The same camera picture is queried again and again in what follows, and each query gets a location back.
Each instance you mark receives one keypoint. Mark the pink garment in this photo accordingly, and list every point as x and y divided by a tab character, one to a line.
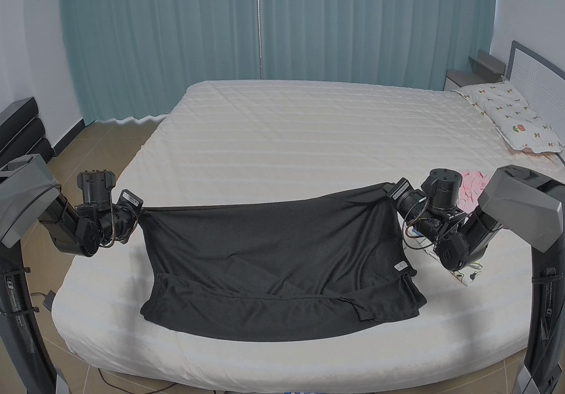
474	187

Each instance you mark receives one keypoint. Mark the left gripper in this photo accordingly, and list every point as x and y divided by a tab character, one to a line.
121	220

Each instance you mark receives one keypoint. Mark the black power adapter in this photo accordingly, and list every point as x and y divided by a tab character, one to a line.
49	300

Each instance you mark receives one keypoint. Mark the white printed pyjama top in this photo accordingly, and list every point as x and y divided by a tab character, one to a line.
468	275

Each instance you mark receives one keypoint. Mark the black T-shirt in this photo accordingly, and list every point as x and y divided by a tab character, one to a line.
273	251

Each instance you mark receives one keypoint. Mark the grey bedside table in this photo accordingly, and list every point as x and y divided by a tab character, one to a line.
468	74

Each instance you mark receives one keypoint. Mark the dark grey chest of drawers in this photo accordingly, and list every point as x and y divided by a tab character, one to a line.
22	127

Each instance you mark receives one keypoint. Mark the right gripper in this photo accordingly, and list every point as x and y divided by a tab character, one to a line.
415	207

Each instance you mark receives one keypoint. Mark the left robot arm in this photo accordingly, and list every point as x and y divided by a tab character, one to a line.
26	193

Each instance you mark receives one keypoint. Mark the white printed pillow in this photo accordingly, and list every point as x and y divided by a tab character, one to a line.
512	118

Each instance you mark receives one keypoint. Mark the blue-green curtain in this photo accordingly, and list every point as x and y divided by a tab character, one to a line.
154	30
375	8

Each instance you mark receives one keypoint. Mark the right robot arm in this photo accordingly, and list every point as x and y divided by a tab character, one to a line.
521	207

